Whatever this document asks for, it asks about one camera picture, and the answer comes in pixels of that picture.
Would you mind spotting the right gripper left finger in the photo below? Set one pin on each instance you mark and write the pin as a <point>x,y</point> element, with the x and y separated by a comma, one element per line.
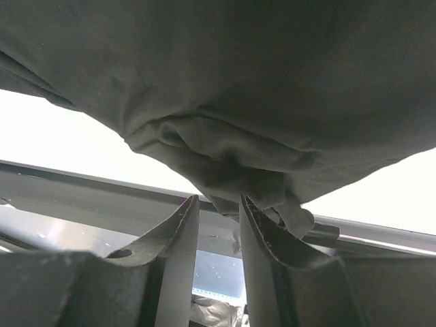
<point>146,283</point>

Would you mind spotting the black t shirt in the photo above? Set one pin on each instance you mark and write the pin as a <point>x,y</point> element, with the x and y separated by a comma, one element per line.
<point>280,101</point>

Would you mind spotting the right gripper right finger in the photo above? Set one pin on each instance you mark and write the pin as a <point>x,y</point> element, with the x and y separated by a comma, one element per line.
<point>290,283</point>

